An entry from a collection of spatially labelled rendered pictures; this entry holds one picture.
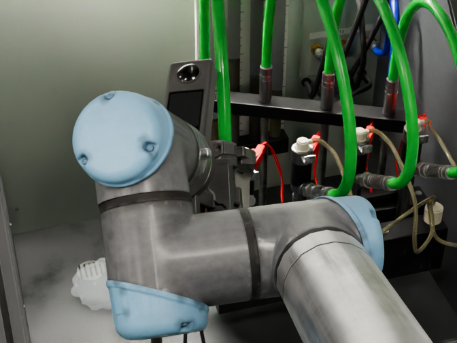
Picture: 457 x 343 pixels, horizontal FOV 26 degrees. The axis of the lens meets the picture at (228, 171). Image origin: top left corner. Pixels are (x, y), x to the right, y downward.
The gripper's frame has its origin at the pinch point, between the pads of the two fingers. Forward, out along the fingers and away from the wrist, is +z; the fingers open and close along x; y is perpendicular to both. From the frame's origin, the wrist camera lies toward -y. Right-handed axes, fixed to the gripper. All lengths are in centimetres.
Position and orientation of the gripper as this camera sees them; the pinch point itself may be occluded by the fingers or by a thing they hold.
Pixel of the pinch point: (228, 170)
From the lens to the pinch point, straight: 109.8
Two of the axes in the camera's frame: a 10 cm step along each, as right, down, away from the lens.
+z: 2.6, 1.4, 9.6
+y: 0.5, 9.9, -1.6
